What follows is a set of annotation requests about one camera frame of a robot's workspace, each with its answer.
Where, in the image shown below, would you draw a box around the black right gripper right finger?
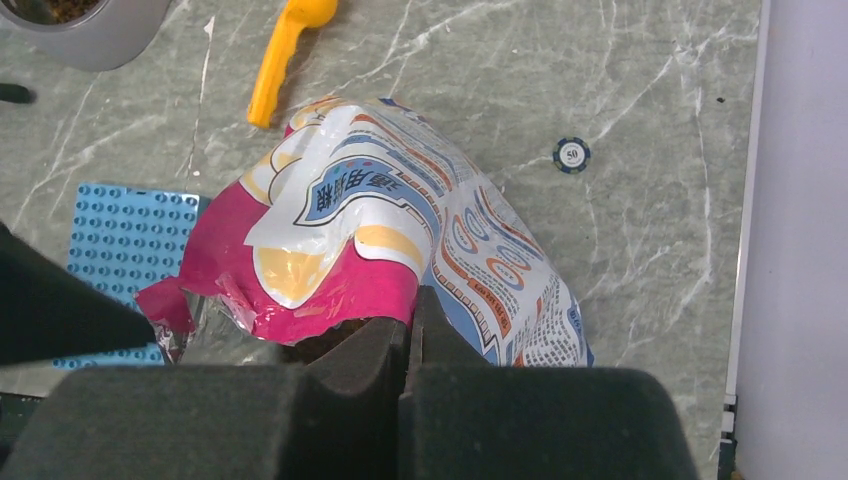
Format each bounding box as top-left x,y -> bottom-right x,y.
398,287 -> 698,479

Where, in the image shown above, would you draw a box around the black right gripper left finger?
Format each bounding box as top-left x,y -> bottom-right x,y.
1,318 -> 408,479

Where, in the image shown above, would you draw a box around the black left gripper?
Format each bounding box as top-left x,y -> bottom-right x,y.
1,225 -> 155,366

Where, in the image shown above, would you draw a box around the pink pet food bag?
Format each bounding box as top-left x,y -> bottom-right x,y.
136,97 -> 594,367

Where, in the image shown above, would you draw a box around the yellow plastic scoop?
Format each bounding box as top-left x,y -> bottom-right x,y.
246,0 -> 339,129

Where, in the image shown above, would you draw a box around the blue studded building baseplate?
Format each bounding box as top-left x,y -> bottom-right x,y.
51,182 -> 212,371

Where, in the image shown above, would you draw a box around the pink stand legs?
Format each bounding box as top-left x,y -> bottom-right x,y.
0,83 -> 36,104

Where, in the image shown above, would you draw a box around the dark poker chip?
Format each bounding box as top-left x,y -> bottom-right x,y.
552,137 -> 592,174

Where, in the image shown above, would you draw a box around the near steel bowl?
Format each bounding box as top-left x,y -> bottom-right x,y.
1,0 -> 100,25

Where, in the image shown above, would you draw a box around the aluminium frame rail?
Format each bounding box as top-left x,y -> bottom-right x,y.
716,0 -> 772,480

